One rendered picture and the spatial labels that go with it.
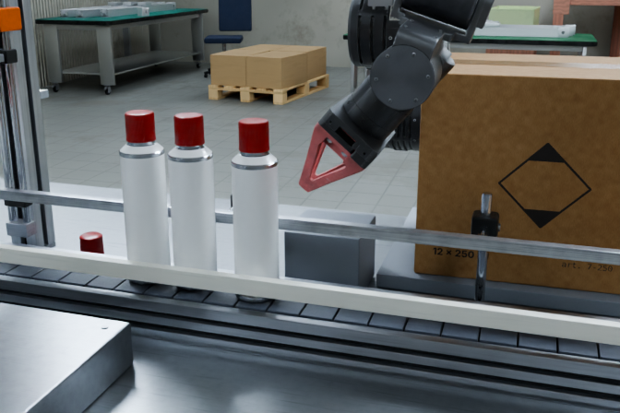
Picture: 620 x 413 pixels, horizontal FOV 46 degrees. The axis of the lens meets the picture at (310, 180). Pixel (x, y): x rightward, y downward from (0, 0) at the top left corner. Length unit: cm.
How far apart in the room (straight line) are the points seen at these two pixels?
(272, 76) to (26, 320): 624
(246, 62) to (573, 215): 629
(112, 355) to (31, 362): 8
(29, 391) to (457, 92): 58
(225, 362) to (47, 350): 19
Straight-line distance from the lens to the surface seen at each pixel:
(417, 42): 64
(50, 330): 82
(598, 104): 92
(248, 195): 79
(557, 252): 81
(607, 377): 78
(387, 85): 64
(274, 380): 79
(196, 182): 83
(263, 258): 81
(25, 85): 111
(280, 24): 990
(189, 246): 85
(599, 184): 95
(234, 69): 719
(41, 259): 94
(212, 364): 82
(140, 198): 86
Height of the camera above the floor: 124
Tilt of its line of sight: 16 degrees down
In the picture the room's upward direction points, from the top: straight up
